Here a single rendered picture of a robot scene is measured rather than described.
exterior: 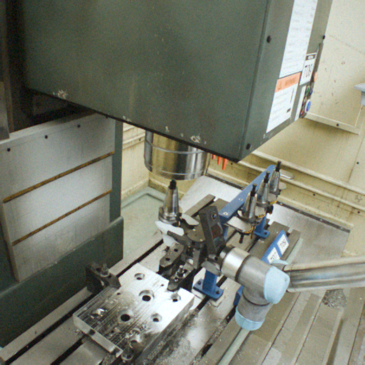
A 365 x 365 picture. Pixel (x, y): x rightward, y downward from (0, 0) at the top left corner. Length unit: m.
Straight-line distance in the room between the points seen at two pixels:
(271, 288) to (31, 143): 0.75
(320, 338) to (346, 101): 1.01
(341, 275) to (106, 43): 0.73
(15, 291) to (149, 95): 0.89
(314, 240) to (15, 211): 1.36
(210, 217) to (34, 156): 0.55
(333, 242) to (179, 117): 1.34
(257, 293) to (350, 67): 1.14
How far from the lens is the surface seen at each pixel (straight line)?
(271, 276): 0.81
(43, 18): 0.90
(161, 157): 0.77
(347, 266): 0.88
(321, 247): 1.83
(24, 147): 1.06
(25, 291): 1.37
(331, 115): 1.71
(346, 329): 1.67
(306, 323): 1.51
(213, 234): 0.84
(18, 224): 1.16
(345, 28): 1.67
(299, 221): 1.89
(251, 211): 1.07
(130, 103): 0.72
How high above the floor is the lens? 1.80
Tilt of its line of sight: 29 degrees down
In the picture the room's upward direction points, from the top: 7 degrees clockwise
